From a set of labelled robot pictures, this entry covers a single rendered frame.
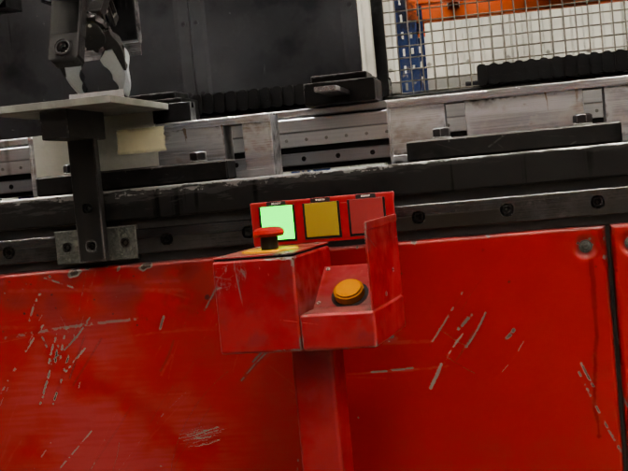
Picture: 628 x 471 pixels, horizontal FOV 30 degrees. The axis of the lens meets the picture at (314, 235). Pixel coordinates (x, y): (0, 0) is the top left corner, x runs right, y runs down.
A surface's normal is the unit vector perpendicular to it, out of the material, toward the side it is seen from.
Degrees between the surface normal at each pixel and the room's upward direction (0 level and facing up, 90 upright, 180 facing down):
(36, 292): 90
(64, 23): 70
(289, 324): 90
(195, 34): 90
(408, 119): 90
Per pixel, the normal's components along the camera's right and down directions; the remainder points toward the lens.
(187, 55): -0.17, 0.07
